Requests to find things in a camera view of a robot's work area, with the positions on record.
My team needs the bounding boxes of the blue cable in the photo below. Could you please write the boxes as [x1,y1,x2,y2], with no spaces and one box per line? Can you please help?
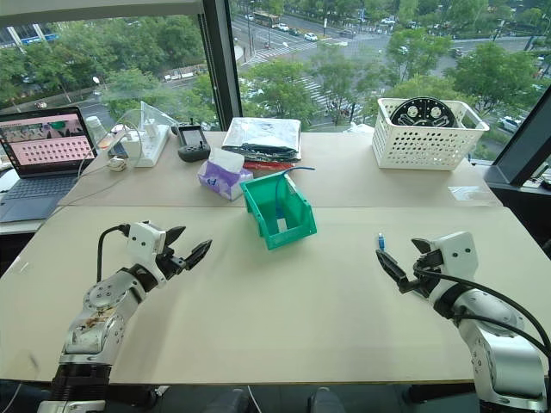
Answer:
[273,166,317,221]

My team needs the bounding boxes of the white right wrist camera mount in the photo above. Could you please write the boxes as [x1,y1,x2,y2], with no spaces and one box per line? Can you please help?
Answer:
[429,231,480,303]

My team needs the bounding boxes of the green plastic storage bin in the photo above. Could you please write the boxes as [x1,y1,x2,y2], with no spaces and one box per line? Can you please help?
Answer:
[238,169,319,251]

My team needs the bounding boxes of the black handheld remote controller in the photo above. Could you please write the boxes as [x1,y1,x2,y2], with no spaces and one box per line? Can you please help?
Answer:
[176,121,213,163]

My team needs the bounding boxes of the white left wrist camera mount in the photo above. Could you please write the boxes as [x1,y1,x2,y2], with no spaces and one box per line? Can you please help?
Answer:
[127,221,168,286]

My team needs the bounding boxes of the white power strip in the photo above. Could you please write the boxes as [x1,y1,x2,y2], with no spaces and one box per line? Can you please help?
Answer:
[127,123,171,169]

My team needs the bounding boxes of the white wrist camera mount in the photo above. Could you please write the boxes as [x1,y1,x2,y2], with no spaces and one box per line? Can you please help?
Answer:
[429,231,480,303]
[127,221,168,286]

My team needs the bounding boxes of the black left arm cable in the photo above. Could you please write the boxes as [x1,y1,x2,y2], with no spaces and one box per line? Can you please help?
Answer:
[96,223,131,283]

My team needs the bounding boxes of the dark rounded shape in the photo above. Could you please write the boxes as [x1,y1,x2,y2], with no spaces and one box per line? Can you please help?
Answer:
[306,385,344,413]

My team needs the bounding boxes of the white charging cable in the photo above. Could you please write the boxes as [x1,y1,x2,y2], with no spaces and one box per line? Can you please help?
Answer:
[77,124,145,177]

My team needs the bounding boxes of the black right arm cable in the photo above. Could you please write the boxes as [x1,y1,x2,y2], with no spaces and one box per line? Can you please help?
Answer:
[412,262,551,359]

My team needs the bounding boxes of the dark window frame pillar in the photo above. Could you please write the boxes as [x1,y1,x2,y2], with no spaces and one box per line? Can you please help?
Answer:
[195,0,245,133]

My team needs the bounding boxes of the dark blue laptop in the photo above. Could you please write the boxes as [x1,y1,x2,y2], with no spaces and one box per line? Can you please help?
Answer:
[0,105,98,225]

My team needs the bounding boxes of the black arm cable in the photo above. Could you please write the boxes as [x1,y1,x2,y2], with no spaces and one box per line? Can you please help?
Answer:
[412,262,551,359]
[96,223,131,283]

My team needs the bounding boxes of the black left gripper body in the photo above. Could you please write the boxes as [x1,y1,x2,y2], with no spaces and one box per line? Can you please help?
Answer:
[155,246,193,280]

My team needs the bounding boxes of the clear plastic water bottle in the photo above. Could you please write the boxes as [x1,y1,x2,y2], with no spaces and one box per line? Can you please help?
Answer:
[84,114,117,152]

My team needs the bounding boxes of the white perforated plastic basket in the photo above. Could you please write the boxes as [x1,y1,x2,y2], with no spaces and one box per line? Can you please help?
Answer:
[371,97,491,172]

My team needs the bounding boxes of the red flat package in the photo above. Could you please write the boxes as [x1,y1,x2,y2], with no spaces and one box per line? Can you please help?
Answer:
[242,157,299,174]

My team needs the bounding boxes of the silver antistatic bag stack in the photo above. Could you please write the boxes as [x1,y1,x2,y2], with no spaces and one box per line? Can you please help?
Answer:
[221,116,303,162]

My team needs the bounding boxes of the clear plastic bag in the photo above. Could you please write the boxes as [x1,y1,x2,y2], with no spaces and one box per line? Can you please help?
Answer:
[105,100,180,133]

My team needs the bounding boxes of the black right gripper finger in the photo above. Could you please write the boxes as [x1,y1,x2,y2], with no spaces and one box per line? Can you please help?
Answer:
[411,237,435,256]
[375,250,411,295]

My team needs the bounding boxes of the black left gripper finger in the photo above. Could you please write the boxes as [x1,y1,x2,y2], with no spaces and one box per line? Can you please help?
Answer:
[164,225,188,251]
[183,238,214,271]

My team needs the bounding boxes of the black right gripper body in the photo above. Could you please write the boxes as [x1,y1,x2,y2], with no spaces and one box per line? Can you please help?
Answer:
[406,250,445,299]

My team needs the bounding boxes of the purple tissue pack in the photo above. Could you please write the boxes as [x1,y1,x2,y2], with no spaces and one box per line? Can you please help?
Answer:
[196,147,255,202]

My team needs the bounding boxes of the black round circuit board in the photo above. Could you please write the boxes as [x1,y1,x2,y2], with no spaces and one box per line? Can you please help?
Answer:
[389,96,457,128]

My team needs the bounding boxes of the black slanted window frame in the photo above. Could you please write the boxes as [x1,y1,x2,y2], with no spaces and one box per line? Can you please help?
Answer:
[485,81,551,262]

